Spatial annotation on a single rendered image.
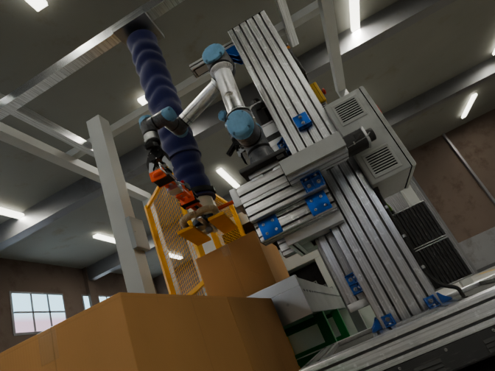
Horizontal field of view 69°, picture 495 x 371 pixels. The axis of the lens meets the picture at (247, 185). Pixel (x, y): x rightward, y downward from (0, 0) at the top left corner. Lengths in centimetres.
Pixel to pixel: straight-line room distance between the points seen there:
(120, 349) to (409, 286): 117
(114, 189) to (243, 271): 181
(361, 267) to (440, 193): 1056
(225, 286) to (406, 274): 100
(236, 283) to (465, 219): 1037
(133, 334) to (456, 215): 1152
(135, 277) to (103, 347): 237
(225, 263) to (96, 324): 138
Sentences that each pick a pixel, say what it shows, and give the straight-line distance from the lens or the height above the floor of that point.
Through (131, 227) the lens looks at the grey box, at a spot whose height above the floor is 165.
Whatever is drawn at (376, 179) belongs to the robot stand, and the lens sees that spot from 168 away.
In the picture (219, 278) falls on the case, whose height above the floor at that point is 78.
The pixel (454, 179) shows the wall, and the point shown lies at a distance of 1234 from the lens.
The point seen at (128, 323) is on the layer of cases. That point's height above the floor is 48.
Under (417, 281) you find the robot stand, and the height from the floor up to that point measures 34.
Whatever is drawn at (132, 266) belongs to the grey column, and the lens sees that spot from 324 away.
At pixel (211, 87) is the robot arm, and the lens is 194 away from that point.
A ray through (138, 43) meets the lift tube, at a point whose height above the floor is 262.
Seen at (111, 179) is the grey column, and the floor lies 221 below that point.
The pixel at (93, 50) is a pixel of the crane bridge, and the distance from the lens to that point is 344.
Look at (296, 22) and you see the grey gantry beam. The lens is 435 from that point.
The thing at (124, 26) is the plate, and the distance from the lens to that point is 317.
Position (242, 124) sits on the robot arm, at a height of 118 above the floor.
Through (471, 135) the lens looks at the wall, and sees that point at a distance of 1296.
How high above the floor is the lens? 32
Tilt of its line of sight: 24 degrees up
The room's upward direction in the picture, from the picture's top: 24 degrees counter-clockwise
